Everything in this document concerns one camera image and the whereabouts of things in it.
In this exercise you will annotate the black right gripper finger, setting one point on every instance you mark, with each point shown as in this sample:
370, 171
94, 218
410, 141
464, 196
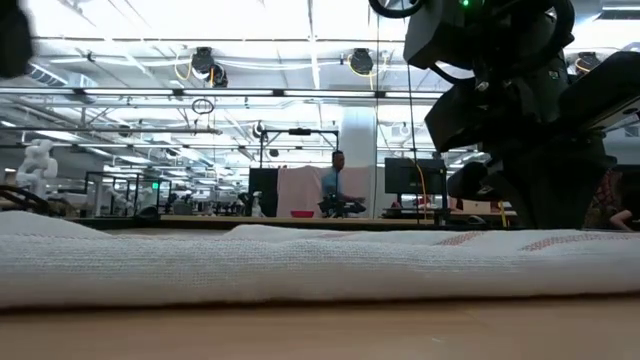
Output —
585, 190
530, 190

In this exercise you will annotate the white towel with red stripes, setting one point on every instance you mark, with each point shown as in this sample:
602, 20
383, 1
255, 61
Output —
300, 265

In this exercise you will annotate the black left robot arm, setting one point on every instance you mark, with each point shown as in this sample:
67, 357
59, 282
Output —
12, 40

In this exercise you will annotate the person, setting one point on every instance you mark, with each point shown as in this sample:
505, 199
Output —
330, 182
607, 200

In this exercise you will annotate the large black monitor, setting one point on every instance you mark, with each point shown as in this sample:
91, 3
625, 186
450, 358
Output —
410, 175

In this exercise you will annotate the black tabletop robot device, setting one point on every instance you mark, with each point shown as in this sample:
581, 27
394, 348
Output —
340, 206

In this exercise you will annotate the red bowl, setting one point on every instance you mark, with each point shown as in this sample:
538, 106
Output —
302, 214

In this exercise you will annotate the pink curtain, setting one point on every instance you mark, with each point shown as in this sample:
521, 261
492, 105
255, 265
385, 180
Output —
300, 190

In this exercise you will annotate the small white robot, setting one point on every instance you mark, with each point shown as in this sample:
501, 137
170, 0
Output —
257, 205

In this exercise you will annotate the black metal frame stand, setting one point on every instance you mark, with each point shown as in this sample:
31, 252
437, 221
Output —
300, 131

